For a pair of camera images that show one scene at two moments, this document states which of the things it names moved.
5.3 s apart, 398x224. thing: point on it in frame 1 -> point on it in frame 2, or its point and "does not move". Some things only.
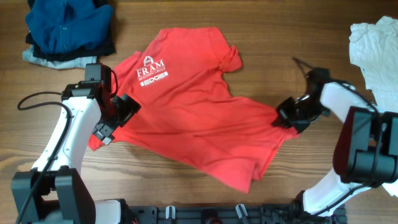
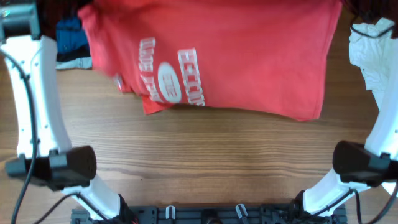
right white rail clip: x=238 y=210 does not move
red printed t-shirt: x=189 y=112 -> x=272 y=57
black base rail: x=272 y=213 does not move
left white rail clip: x=173 y=211 does not move
